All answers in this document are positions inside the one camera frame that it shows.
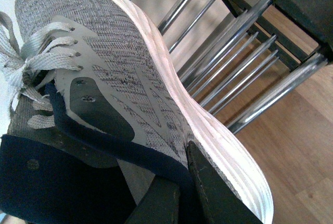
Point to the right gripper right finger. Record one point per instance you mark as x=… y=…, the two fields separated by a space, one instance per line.
x=216 y=195

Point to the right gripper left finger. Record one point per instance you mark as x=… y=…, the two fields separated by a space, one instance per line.
x=159 y=205

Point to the grey sneaker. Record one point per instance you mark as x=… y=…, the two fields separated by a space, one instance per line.
x=99 y=105

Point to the black metal shoe rack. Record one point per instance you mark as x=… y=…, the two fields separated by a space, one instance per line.
x=255 y=36

